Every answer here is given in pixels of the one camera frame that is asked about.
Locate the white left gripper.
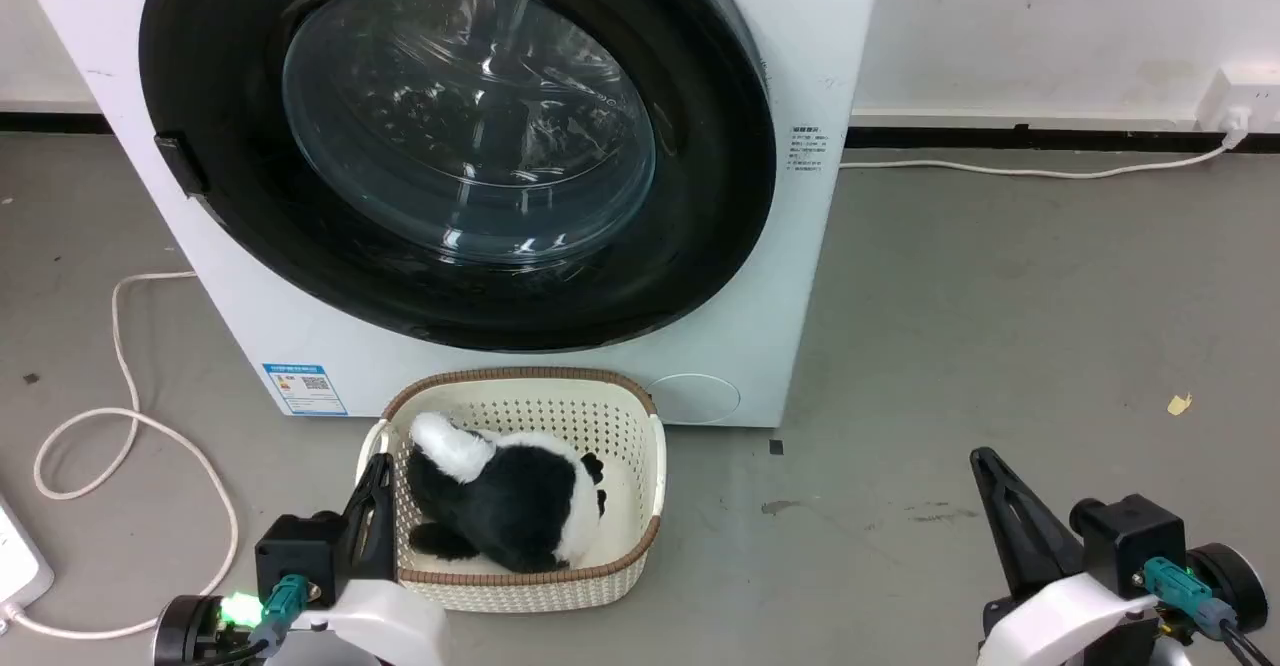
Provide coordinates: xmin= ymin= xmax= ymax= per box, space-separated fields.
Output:
xmin=288 ymin=452 xmax=449 ymax=666

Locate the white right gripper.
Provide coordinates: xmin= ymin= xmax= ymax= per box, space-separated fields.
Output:
xmin=970 ymin=446 xmax=1161 ymax=666

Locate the black round washer door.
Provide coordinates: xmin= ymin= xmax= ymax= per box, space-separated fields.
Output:
xmin=138 ymin=0 xmax=778 ymax=354

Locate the white front-load washing machine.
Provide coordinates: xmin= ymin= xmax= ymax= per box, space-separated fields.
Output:
xmin=10 ymin=0 xmax=887 ymax=429

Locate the black white panda plush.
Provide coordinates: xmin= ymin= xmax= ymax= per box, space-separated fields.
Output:
xmin=404 ymin=411 xmax=609 ymax=575

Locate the blue energy label sticker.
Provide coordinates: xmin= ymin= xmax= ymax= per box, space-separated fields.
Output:
xmin=262 ymin=362 xmax=349 ymax=417

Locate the cream plastic laundry basket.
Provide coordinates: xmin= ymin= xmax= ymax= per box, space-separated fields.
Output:
xmin=356 ymin=366 xmax=668 ymax=614

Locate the round white filter cover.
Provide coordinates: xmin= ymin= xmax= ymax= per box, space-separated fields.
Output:
xmin=647 ymin=373 xmax=742 ymax=425

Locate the white power strip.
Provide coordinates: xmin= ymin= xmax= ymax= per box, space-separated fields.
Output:
xmin=0 ymin=494 xmax=55 ymax=611

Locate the small printed text sticker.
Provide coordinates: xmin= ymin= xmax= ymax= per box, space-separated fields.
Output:
xmin=788 ymin=124 xmax=825 ymax=175

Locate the teal plug left gripper cable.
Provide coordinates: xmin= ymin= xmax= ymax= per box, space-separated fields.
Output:
xmin=196 ymin=573 xmax=313 ymax=666

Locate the teal plug gripper cable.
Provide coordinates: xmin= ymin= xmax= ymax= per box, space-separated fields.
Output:
xmin=196 ymin=573 xmax=313 ymax=666
xmin=1132 ymin=556 xmax=1280 ymax=666

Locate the teal plug right gripper cable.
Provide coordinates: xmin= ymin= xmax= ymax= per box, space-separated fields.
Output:
xmin=1132 ymin=556 xmax=1280 ymax=666

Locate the long white looped floor cable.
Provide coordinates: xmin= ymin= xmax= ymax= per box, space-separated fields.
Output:
xmin=6 ymin=270 xmax=241 ymax=641

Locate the thin white washer power cord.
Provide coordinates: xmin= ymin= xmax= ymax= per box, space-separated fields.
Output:
xmin=838 ymin=128 xmax=1249 ymax=181

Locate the dark grey metal bracket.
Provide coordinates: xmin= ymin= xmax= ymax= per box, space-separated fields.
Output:
xmin=153 ymin=132 xmax=211 ymax=198

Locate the white wall socket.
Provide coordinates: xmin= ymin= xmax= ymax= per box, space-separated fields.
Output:
xmin=1196 ymin=66 xmax=1280 ymax=135

